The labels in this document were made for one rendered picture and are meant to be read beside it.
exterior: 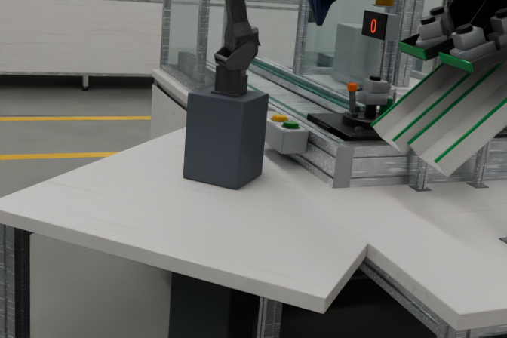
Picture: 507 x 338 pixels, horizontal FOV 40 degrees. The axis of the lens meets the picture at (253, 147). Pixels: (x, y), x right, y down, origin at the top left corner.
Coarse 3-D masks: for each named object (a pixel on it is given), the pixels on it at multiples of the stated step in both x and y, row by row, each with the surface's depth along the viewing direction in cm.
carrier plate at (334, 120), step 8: (312, 120) 186; (320, 120) 182; (328, 120) 182; (336, 120) 183; (336, 128) 174; (344, 128) 175; (352, 128) 176; (336, 136) 174; (344, 136) 170; (352, 136) 168; (360, 136) 169; (368, 136) 169; (376, 136) 170
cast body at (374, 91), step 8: (368, 80) 179; (376, 80) 178; (368, 88) 179; (376, 88) 178; (384, 88) 179; (360, 96) 180; (368, 96) 178; (376, 96) 178; (384, 96) 179; (368, 104) 178; (376, 104) 179; (384, 104) 180
